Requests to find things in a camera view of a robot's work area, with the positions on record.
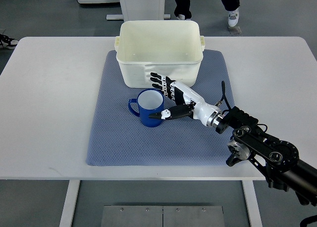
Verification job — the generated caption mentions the white table left leg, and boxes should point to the white table left leg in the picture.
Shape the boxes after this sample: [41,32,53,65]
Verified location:
[59,180,80,227]

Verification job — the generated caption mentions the blue textured mat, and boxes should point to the blue textured mat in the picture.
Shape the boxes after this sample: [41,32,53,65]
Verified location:
[86,51,232,166]

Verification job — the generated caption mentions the black white sneaker left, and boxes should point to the black white sneaker left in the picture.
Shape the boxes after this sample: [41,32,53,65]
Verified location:
[0,29,19,50]

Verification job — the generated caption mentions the person leg dark trousers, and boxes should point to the person leg dark trousers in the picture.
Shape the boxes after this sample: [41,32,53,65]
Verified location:
[174,0,192,20]

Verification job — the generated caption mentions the white table right leg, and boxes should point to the white table right leg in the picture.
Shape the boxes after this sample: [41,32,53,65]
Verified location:
[242,180,263,227]

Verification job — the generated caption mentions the person leg white sneaker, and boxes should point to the person leg white sneaker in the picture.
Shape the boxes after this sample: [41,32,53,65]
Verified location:
[221,0,240,27]

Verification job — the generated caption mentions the white table leg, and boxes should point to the white table leg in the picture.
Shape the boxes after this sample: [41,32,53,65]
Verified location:
[242,180,263,227]
[59,180,80,227]

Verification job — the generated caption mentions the blue mug white inside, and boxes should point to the blue mug white inside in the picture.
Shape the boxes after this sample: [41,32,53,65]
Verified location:
[128,89,164,127]

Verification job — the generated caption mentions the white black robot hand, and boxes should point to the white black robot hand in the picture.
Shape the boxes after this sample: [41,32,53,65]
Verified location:
[149,72,220,127]

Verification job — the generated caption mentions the cream plastic box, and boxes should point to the cream plastic box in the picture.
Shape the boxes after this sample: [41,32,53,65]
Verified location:
[114,20,205,88]

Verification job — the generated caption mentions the grey metal floor plate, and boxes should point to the grey metal floor plate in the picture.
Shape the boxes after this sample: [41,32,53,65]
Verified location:
[101,205,225,227]

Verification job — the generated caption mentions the small grey floor plate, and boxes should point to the small grey floor plate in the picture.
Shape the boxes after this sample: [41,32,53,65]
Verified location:
[228,26,242,35]

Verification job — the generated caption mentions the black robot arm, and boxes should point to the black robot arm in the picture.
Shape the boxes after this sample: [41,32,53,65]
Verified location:
[212,106,317,206]

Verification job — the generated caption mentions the white pedestal column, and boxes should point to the white pedestal column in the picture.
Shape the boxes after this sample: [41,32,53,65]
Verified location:
[106,0,171,22]

